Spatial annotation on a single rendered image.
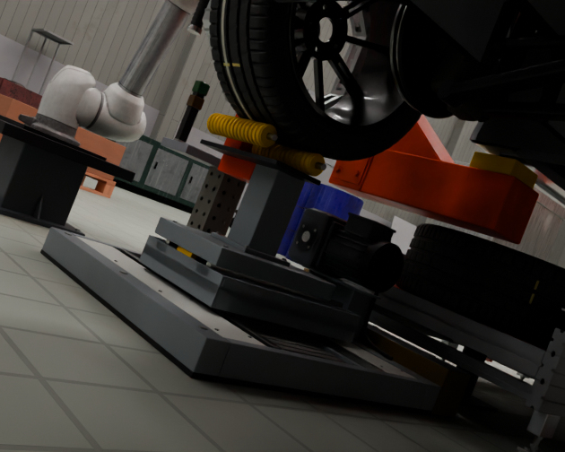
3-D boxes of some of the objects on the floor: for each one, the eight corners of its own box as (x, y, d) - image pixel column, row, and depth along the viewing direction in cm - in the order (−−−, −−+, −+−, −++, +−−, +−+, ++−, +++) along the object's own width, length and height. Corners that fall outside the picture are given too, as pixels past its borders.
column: (179, 285, 220) (225, 171, 220) (166, 276, 228) (210, 166, 228) (203, 291, 227) (247, 180, 227) (188, 282, 234) (231, 175, 234)
